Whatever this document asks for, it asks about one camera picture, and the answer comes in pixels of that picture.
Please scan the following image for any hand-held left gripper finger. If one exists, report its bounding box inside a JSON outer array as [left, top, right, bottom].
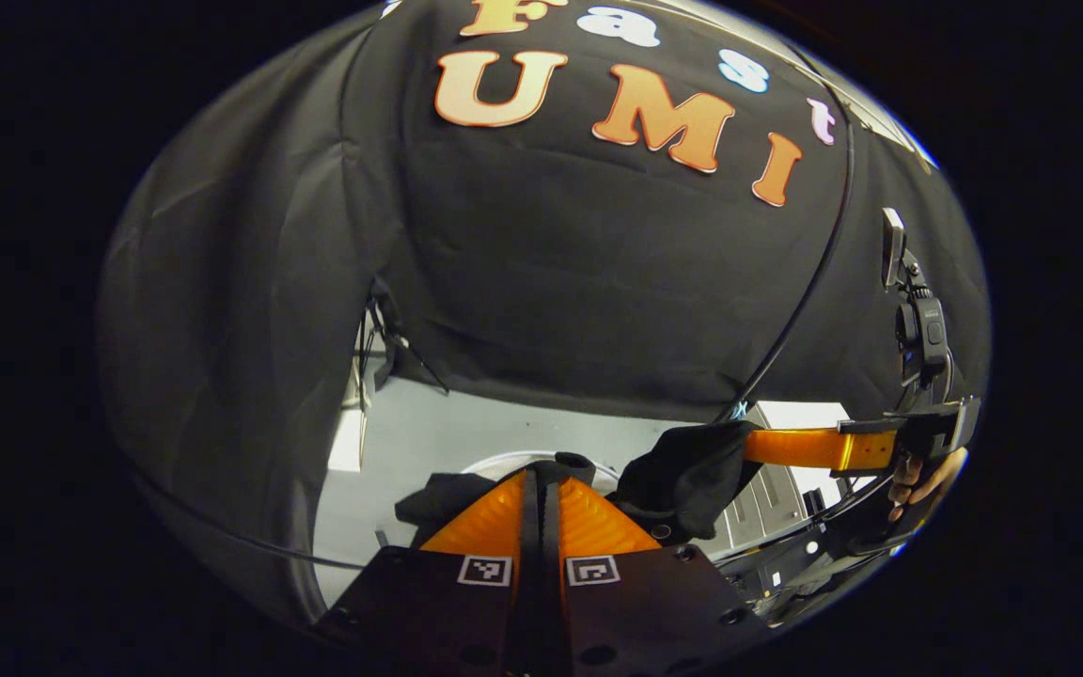
[[314, 468, 543, 676], [542, 475, 772, 676]]

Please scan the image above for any black knitted garment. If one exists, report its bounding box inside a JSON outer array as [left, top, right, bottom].
[[395, 419, 766, 548]]

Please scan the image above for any black metal stand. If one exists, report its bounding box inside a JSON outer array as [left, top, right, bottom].
[[353, 282, 453, 396]]

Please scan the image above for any black backdrop cloth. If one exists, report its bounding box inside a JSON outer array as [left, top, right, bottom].
[[98, 0, 992, 626]]

